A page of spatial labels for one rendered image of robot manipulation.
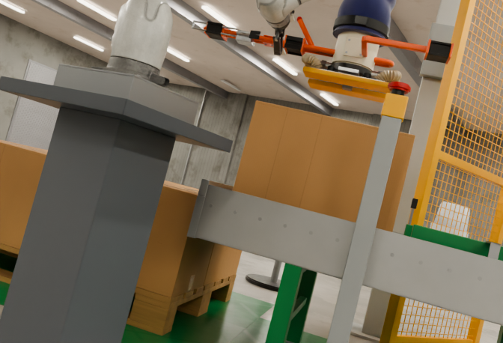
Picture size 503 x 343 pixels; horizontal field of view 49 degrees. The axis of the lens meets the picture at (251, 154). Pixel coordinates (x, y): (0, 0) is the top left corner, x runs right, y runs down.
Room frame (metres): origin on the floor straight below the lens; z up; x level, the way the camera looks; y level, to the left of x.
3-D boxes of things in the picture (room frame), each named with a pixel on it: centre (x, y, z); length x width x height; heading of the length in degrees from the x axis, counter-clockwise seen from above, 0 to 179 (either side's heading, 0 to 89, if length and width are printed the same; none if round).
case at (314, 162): (2.20, -0.30, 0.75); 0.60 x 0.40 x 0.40; 77
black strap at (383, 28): (2.19, -0.31, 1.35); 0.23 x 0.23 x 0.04
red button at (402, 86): (1.66, -0.39, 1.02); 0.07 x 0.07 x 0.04
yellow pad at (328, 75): (2.10, -0.29, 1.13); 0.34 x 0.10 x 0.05; 77
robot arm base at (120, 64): (1.64, 0.39, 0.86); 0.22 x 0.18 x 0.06; 64
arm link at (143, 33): (1.66, 0.41, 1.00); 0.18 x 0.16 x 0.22; 18
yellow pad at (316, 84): (2.28, -0.33, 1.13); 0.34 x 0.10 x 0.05; 77
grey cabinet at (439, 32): (2.99, -0.89, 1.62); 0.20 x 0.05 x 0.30; 76
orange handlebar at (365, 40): (2.12, -0.09, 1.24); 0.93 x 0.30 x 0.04; 77
